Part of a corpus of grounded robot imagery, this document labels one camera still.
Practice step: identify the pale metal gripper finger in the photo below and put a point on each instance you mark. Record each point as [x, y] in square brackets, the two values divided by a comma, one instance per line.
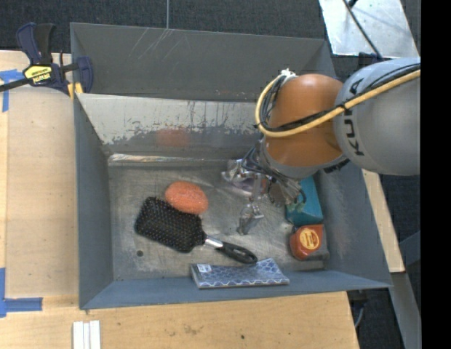
[256, 212]
[246, 224]

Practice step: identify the blue patterned flat box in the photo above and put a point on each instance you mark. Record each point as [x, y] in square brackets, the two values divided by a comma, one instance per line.
[240, 275]

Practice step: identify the teal box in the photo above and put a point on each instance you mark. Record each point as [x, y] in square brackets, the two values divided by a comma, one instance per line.
[310, 205]

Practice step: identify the orange tape measure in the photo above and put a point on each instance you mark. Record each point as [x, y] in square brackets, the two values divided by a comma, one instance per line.
[308, 241]

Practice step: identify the orange scouring pad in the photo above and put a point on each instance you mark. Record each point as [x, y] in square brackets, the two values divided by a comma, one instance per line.
[186, 197]

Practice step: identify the black hairbrush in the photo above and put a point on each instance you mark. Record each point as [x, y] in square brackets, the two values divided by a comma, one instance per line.
[169, 225]

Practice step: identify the grey metal bin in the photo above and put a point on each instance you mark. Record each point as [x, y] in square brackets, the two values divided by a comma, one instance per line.
[102, 213]

